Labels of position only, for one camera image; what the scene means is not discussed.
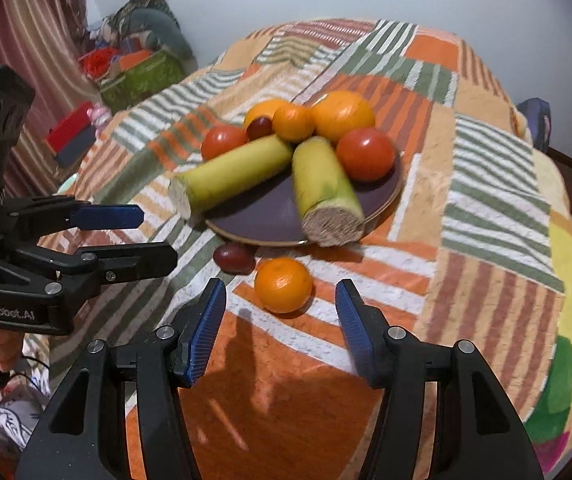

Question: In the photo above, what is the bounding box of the red and dark gift box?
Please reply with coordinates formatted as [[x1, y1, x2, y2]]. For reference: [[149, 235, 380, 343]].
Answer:
[[45, 101, 99, 168]]

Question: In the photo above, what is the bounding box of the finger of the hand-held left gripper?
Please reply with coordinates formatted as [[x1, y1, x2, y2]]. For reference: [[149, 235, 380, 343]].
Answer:
[[0, 241, 179, 306], [3, 197, 145, 241]]

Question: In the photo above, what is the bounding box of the dark plum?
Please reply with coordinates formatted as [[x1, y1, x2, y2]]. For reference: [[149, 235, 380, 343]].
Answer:
[[246, 116, 274, 141], [213, 242, 257, 275]]

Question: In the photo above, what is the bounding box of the grey plush pillow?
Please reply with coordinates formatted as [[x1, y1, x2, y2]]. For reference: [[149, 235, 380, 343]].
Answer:
[[128, 7, 194, 61]]

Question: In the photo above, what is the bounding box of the dark floral cushion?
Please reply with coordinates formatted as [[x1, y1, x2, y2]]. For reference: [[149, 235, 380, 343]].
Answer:
[[103, 0, 182, 31]]

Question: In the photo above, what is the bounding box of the yellow sugarcane piece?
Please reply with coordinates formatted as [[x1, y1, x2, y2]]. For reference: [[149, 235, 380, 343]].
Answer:
[[168, 135, 294, 220], [292, 136, 366, 247]]

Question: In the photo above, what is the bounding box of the red plastic bag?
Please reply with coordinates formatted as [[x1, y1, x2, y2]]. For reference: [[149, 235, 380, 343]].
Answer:
[[78, 46, 119, 78]]

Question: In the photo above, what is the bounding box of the white patterned bedsheet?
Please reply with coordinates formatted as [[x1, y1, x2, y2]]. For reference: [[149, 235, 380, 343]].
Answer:
[[0, 385, 52, 456]]

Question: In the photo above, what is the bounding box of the purple plate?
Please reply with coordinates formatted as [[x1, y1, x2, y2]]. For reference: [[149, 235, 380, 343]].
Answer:
[[205, 92, 403, 247]]

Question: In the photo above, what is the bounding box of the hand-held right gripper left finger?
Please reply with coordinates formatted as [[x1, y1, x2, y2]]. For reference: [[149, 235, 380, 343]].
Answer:
[[16, 277, 228, 480]]

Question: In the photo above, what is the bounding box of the person's left hand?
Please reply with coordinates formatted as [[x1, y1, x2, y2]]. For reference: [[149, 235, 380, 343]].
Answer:
[[0, 332, 19, 376]]

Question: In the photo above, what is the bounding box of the green patterned storage box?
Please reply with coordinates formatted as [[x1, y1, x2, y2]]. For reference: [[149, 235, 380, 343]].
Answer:
[[98, 50, 187, 111]]

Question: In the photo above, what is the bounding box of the small mandarin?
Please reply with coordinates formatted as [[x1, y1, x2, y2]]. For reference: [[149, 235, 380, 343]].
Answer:
[[254, 257, 314, 314], [272, 103, 316, 142]]

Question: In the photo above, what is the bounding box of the plain large orange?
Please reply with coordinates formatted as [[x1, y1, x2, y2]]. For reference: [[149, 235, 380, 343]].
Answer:
[[243, 100, 292, 131]]

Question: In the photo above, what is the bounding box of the large orange with sticker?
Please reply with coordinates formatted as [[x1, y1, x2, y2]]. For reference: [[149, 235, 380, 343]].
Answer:
[[311, 91, 377, 143]]

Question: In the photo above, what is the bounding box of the red tomato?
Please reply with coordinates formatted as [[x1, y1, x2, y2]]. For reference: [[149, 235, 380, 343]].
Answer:
[[201, 125, 248, 161], [336, 127, 397, 183]]

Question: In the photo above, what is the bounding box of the dark blue bag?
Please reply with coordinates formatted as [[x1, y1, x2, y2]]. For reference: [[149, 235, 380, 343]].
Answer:
[[515, 97, 552, 153]]

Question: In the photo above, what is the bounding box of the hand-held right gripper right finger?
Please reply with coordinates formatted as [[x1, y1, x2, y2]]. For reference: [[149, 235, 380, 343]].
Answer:
[[335, 279, 544, 480]]

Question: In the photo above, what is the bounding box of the striped patchwork blanket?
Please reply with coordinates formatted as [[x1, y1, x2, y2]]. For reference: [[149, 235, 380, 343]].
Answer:
[[48, 19, 572, 480]]

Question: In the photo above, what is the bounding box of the striped curtain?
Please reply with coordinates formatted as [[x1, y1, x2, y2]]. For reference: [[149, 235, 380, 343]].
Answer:
[[0, 0, 92, 196]]

